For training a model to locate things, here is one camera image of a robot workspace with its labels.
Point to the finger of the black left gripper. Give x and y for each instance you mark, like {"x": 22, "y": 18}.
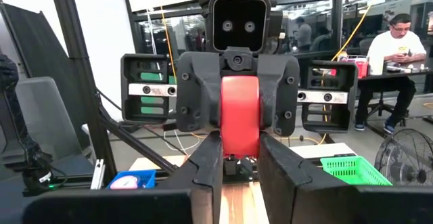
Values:
{"x": 279, "y": 92}
{"x": 199, "y": 92}

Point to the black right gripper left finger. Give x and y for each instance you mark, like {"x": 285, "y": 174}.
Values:
{"x": 135, "y": 207}

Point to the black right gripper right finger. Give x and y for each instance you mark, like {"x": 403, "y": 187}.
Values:
{"x": 338, "y": 207}

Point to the pink tape roll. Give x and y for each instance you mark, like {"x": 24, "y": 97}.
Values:
{"x": 123, "y": 183}

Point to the small red block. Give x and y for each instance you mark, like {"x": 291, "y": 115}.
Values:
{"x": 240, "y": 115}

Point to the blue plastic basket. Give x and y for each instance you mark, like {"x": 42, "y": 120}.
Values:
{"x": 149, "y": 178}

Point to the green plastic basket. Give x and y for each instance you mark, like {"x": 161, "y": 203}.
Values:
{"x": 355, "y": 171}

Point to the aluminium profile piece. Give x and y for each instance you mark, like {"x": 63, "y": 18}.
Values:
{"x": 98, "y": 173}

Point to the person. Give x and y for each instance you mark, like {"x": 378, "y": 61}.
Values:
{"x": 321, "y": 41}
{"x": 303, "y": 34}
{"x": 395, "y": 44}

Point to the black floor fan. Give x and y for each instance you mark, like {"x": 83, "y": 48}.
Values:
{"x": 406, "y": 156}

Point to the red box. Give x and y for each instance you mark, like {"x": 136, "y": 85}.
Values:
{"x": 362, "y": 68}

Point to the white cup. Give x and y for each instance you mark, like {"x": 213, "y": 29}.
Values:
{"x": 376, "y": 65}

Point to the black office chair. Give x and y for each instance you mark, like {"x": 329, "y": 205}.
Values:
{"x": 382, "y": 107}

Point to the grey office chair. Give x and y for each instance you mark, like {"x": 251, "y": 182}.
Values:
{"x": 47, "y": 115}

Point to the black leaning panel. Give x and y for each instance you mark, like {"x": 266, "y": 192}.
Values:
{"x": 34, "y": 41}

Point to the dark desk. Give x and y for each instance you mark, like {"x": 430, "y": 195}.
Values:
{"x": 399, "y": 73}

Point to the black diagonal frame brace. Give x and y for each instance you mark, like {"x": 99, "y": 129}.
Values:
{"x": 135, "y": 142}

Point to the black frame post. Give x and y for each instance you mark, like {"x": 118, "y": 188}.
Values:
{"x": 78, "y": 65}

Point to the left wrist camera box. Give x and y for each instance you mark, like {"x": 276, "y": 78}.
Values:
{"x": 238, "y": 11}

